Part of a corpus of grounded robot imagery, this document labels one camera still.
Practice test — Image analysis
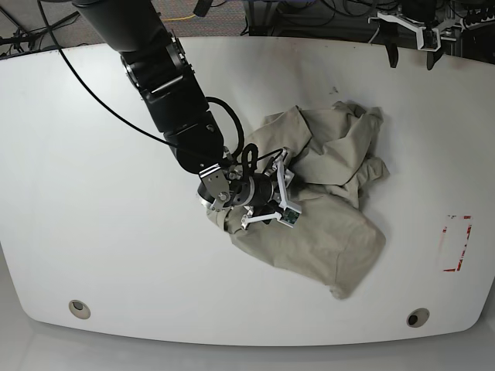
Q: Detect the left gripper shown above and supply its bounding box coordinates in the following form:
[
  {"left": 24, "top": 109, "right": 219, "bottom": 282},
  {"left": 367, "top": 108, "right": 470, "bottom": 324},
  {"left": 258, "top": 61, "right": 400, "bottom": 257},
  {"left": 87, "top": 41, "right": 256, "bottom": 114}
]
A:
[{"left": 368, "top": 12, "right": 462, "bottom": 70}]

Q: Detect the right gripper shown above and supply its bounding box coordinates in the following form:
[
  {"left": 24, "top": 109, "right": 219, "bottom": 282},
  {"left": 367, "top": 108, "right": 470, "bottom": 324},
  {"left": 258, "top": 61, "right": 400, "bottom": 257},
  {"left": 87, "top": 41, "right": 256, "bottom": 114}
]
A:
[{"left": 227, "top": 147, "right": 296, "bottom": 230}]

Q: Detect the beige T-shirt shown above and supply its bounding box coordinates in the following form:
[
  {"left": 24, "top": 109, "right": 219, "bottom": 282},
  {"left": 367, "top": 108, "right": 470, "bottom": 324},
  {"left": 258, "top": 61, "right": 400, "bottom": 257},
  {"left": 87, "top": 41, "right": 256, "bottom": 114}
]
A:
[{"left": 207, "top": 102, "right": 389, "bottom": 300}]

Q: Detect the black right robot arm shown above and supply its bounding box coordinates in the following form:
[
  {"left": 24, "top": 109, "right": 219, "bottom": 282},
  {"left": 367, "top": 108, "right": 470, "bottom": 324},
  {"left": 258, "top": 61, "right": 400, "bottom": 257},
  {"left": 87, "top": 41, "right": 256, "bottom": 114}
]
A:
[{"left": 73, "top": 1, "right": 302, "bottom": 229}]

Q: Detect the white power strip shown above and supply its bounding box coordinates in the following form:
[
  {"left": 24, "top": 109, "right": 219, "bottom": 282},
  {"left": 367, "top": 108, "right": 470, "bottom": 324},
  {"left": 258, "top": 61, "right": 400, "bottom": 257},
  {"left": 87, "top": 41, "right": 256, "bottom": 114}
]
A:
[{"left": 461, "top": 5, "right": 494, "bottom": 30}]

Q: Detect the red tape rectangle marking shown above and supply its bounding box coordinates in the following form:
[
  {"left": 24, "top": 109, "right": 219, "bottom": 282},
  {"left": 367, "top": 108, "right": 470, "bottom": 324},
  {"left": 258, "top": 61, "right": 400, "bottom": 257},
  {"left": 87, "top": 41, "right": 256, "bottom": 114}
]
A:
[{"left": 439, "top": 215, "right": 473, "bottom": 273}]

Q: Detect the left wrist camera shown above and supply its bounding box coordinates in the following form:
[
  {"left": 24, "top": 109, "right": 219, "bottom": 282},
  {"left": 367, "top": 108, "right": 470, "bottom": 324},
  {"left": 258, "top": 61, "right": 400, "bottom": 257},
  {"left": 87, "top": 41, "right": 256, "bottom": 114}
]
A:
[{"left": 420, "top": 29, "right": 439, "bottom": 51}]

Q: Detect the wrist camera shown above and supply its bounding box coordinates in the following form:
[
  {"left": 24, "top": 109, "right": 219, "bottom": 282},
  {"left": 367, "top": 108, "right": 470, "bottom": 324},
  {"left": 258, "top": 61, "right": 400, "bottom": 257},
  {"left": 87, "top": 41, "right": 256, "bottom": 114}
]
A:
[
  {"left": 278, "top": 208, "right": 301, "bottom": 228},
  {"left": 420, "top": 29, "right": 439, "bottom": 51}
]

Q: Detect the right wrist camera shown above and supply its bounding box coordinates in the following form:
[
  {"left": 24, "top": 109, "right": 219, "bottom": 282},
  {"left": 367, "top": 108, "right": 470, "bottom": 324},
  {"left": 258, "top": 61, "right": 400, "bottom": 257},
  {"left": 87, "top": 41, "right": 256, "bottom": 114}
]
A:
[{"left": 278, "top": 208, "right": 301, "bottom": 228}]

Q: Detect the yellow floor cable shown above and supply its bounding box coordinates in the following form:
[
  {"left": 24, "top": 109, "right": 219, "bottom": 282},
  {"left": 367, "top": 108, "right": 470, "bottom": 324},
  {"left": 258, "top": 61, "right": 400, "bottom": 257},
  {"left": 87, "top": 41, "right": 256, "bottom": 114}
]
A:
[{"left": 161, "top": 13, "right": 196, "bottom": 24}]

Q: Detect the right table cable grommet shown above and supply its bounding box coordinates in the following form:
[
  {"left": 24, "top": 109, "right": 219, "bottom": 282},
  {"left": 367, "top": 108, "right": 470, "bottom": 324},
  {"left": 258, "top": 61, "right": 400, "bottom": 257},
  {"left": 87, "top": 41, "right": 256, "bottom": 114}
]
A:
[{"left": 406, "top": 308, "right": 430, "bottom": 328}]

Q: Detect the table cable grommet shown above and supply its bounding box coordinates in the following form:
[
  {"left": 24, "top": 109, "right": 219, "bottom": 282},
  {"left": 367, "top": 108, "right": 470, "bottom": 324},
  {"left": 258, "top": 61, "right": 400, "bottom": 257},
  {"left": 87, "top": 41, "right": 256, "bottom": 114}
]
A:
[
  {"left": 406, "top": 308, "right": 430, "bottom": 328},
  {"left": 68, "top": 300, "right": 90, "bottom": 320}
]

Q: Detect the left table cable grommet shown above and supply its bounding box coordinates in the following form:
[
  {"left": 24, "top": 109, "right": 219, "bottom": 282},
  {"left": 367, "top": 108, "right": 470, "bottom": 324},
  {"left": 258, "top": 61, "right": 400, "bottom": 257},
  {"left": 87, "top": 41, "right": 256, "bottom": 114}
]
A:
[{"left": 68, "top": 300, "right": 90, "bottom": 320}]

